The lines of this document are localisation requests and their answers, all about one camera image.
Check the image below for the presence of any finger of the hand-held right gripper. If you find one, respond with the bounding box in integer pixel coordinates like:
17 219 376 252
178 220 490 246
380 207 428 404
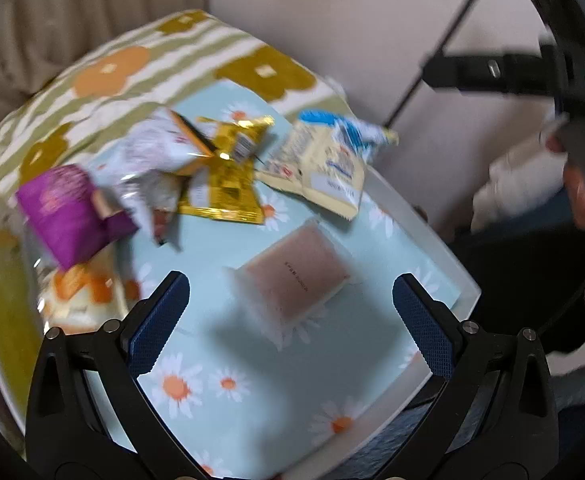
419 51 559 94

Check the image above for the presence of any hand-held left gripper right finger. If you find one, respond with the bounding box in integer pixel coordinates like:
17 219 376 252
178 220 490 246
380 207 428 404
377 273 560 480

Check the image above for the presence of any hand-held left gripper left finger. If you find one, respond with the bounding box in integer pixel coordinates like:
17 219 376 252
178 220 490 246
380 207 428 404
25 270 208 480

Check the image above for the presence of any translucent pinkish cake packet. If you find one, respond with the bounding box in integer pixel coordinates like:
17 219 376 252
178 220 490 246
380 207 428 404
222 219 357 352

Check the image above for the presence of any green cardboard box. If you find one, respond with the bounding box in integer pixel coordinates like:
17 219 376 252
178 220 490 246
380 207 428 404
0 175 46 456

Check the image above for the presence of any person's right hand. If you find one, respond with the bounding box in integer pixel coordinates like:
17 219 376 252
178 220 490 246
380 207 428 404
563 164 585 232

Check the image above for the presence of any black stand pole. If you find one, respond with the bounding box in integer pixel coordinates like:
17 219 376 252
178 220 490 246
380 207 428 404
386 0 502 126

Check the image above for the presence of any orange snack packet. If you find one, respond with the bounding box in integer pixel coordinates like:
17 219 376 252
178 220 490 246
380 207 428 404
38 254 144 333

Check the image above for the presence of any white table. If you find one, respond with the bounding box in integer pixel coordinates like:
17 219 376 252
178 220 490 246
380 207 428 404
0 169 483 480

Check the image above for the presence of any person's dark clothing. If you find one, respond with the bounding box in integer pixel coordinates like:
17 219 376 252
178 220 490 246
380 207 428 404
445 195 585 411

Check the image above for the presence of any purple snack packet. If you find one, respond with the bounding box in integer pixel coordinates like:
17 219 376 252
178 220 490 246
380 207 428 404
16 164 139 272

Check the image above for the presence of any gold snack packet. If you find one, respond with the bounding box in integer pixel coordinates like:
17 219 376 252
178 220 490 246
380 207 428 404
176 115 276 224

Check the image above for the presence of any silver white snack packet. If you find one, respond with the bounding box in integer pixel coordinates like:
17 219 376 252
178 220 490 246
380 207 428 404
91 109 214 252

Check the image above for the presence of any white and blue snack packet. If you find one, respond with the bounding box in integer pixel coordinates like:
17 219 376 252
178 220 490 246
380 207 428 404
256 109 399 222

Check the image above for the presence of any green striped floral blanket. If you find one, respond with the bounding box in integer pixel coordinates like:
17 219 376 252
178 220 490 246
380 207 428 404
0 9 347 206

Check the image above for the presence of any beige curtain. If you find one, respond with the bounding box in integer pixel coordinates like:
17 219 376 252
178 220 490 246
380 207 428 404
0 0 209 107

